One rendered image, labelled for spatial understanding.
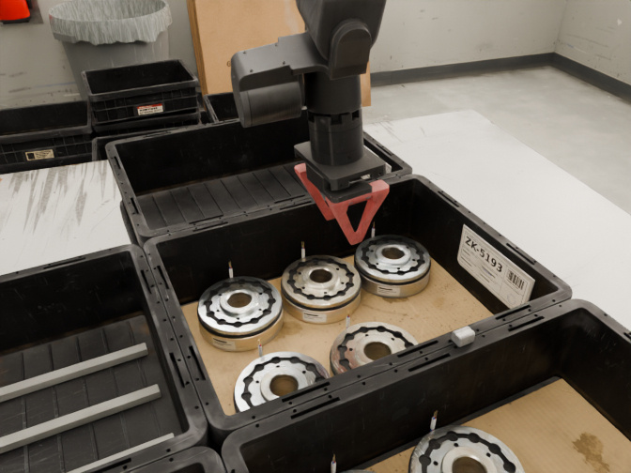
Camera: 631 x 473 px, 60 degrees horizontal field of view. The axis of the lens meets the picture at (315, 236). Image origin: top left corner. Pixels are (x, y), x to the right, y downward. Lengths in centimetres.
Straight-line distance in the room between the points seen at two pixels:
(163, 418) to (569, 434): 41
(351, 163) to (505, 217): 65
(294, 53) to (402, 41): 338
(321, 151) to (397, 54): 335
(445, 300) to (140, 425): 40
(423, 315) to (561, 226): 55
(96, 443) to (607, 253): 91
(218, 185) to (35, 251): 37
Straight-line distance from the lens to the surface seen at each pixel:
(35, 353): 73
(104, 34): 281
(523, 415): 64
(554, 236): 116
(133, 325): 73
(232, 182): 99
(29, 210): 129
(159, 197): 97
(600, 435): 65
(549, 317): 60
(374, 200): 59
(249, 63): 53
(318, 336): 67
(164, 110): 222
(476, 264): 73
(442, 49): 407
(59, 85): 354
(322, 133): 57
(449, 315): 72
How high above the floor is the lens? 131
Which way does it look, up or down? 35 degrees down
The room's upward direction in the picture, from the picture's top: straight up
